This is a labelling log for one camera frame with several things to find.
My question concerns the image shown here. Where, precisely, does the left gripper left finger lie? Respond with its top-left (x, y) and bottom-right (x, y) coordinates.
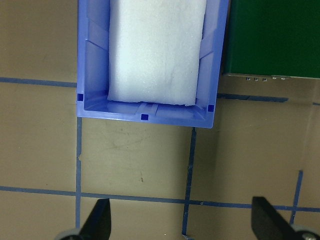
top-left (78, 198), bottom-right (112, 240)

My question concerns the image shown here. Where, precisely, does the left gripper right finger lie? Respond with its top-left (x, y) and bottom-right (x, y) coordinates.
top-left (251, 196), bottom-right (298, 240)

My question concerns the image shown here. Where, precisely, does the green conveyor belt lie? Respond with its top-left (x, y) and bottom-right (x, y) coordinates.
top-left (223, 0), bottom-right (320, 79)

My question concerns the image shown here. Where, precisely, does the white foam pad left bin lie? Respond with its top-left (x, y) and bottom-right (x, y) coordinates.
top-left (107, 0), bottom-right (207, 106)

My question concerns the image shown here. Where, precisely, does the left blue plastic bin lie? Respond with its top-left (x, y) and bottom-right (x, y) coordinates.
top-left (76, 0), bottom-right (229, 129)

